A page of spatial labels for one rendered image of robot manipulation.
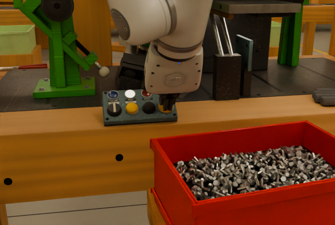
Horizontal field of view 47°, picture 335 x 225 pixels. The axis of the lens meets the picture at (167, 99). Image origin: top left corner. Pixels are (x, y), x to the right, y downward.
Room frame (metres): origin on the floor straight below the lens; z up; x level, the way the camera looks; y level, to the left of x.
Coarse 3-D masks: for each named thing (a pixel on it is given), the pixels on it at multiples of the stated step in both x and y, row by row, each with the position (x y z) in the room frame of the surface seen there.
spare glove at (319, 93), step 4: (316, 88) 0.92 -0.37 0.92; (320, 88) 0.91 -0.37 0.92; (324, 88) 0.91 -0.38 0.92; (328, 88) 0.91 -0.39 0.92; (332, 88) 0.91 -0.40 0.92; (316, 92) 0.89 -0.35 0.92; (320, 92) 0.88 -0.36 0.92; (324, 92) 0.88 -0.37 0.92; (328, 92) 0.88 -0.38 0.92; (332, 92) 0.88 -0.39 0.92; (312, 96) 0.89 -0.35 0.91; (316, 96) 0.86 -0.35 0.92; (320, 96) 0.86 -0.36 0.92; (324, 96) 0.85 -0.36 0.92; (328, 96) 0.85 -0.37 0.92; (332, 96) 0.85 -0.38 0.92; (316, 100) 0.86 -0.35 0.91; (320, 100) 0.85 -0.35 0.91; (324, 100) 0.84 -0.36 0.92; (328, 100) 0.84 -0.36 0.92; (332, 100) 0.84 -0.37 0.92; (324, 104) 0.84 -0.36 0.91; (328, 104) 0.84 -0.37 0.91; (332, 104) 0.84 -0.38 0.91
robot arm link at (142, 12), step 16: (112, 0) 0.54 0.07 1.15; (128, 0) 0.52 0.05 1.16; (144, 0) 0.52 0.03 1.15; (160, 0) 0.54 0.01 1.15; (112, 16) 0.55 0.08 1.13; (128, 16) 0.52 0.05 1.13; (144, 16) 0.52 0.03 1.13; (160, 16) 0.54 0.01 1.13; (128, 32) 0.53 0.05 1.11; (144, 32) 0.53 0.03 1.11; (160, 32) 0.54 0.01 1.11
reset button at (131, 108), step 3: (129, 105) 0.74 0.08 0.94; (132, 105) 0.74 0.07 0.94; (135, 105) 0.74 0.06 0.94; (126, 108) 0.74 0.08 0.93; (129, 108) 0.73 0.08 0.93; (132, 108) 0.73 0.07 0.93; (135, 108) 0.73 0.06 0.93; (129, 111) 0.73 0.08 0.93; (132, 111) 0.73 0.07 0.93; (135, 111) 0.73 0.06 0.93
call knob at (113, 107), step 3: (111, 105) 0.73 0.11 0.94; (114, 105) 0.73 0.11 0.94; (117, 105) 0.74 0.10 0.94; (108, 108) 0.73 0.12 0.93; (111, 108) 0.73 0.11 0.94; (114, 108) 0.73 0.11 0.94; (117, 108) 0.73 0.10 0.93; (120, 108) 0.73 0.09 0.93; (108, 111) 0.73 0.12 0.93; (111, 111) 0.72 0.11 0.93; (114, 111) 0.72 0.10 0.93; (117, 111) 0.72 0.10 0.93; (120, 111) 0.73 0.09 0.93; (111, 114) 0.73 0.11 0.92; (114, 114) 0.72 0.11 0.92; (117, 114) 0.73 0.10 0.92
